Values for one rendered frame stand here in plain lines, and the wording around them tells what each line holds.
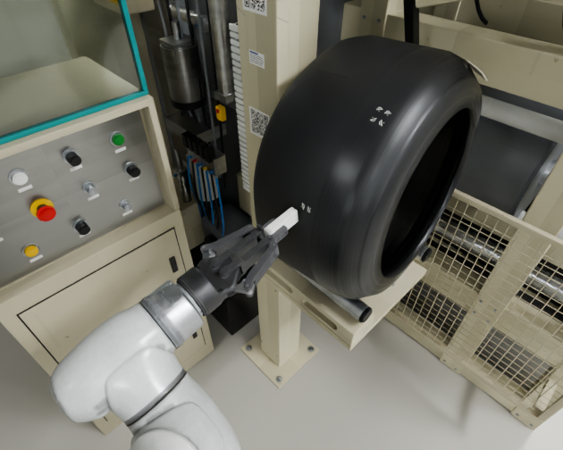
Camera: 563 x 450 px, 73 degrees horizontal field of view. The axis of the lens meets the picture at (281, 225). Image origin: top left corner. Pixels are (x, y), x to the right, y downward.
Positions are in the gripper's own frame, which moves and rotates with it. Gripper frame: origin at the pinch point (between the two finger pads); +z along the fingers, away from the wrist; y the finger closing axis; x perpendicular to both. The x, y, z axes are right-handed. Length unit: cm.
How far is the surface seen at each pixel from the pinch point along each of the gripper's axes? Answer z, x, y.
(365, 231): 8.2, -0.1, -12.0
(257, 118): 22.1, 2.5, 31.4
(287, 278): 7.8, 37.9, 11.1
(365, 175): 11.3, -9.0, -9.1
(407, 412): 30, 128, -28
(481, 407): 54, 132, -48
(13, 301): -48, 28, 53
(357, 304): 11.6, 32.6, -9.6
